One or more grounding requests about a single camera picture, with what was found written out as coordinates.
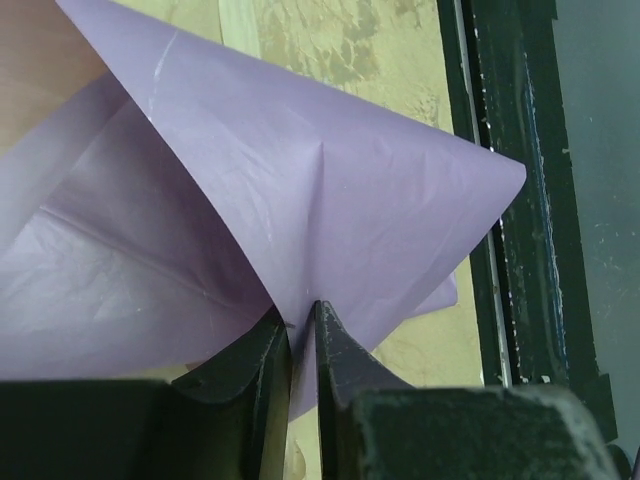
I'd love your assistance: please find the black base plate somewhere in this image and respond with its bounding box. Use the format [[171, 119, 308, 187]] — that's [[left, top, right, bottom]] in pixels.
[[437, 1, 618, 442]]

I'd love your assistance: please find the pink inner wrapping paper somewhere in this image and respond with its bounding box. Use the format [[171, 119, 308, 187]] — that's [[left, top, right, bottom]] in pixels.
[[1, 1, 107, 160]]

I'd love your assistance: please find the purple wrapping paper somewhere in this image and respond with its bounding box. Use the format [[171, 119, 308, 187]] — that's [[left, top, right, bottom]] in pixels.
[[1, 1, 526, 417]]

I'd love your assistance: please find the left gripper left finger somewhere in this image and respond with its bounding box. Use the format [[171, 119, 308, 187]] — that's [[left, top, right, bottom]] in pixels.
[[171, 319, 291, 479]]

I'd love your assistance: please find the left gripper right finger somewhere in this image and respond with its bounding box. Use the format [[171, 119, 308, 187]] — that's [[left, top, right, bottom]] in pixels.
[[311, 300, 406, 479]]

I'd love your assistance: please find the beige ribbon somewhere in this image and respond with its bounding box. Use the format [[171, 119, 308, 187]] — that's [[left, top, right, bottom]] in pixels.
[[218, 0, 261, 58]]

